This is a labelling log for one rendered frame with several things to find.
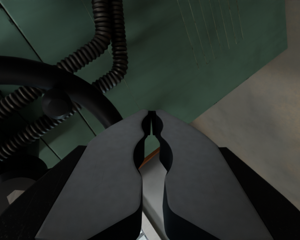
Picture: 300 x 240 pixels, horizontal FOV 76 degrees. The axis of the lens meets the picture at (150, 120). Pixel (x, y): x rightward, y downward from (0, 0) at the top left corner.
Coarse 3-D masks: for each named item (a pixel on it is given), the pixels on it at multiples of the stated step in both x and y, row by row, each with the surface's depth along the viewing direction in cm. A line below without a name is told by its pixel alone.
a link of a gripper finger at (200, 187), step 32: (160, 128) 10; (192, 128) 9; (160, 160) 10; (192, 160) 8; (224, 160) 8; (192, 192) 6; (224, 192) 6; (192, 224) 5; (224, 224) 5; (256, 224) 5
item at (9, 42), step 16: (0, 16) 31; (0, 32) 31; (16, 32) 32; (0, 48) 32; (16, 48) 33; (32, 48) 34; (32, 112) 37; (64, 128) 40; (80, 128) 42; (48, 144) 40; (64, 144) 41; (80, 144) 43
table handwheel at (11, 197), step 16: (0, 64) 18; (16, 64) 18; (32, 64) 19; (48, 64) 20; (0, 80) 18; (16, 80) 19; (32, 80) 19; (48, 80) 20; (64, 80) 21; (80, 80) 22; (80, 96) 22; (96, 96) 23; (96, 112) 24; (112, 112) 24; (32, 144) 30; (0, 160) 21; (16, 160) 22; (32, 160) 23; (0, 176) 20; (16, 176) 20; (32, 176) 21; (0, 192) 20; (16, 192) 20; (0, 208) 20
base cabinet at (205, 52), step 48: (0, 0) 30; (48, 0) 33; (144, 0) 40; (192, 0) 45; (240, 0) 52; (48, 48) 35; (144, 48) 43; (192, 48) 49; (240, 48) 57; (144, 96) 47; (192, 96) 54
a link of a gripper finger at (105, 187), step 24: (120, 120) 10; (144, 120) 10; (96, 144) 8; (120, 144) 8; (144, 144) 9; (96, 168) 7; (120, 168) 7; (72, 192) 6; (96, 192) 6; (120, 192) 6; (48, 216) 5; (72, 216) 5; (96, 216) 6; (120, 216) 6
